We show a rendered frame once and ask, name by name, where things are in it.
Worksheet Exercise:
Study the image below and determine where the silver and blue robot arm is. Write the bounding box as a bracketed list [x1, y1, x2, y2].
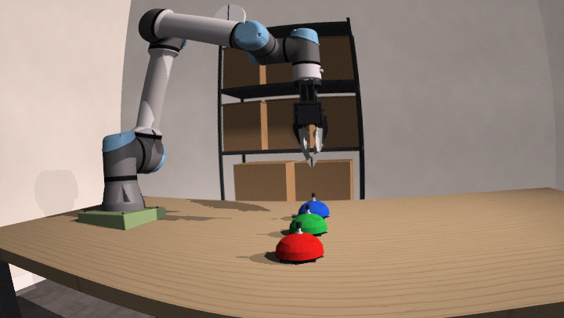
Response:
[102, 9, 324, 211]

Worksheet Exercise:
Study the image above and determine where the blue dome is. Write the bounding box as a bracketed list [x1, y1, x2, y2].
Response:
[298, 193, 330, 219]

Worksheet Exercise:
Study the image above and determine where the red dome bell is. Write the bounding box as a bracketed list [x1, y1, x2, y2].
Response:
[275, 222, 324, 265]

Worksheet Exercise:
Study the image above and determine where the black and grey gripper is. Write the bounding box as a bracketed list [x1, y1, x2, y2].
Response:
[293, 79, 328, 167]

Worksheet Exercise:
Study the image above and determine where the green dome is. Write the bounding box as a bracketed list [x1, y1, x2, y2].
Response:
[289, 204, 327, 237]

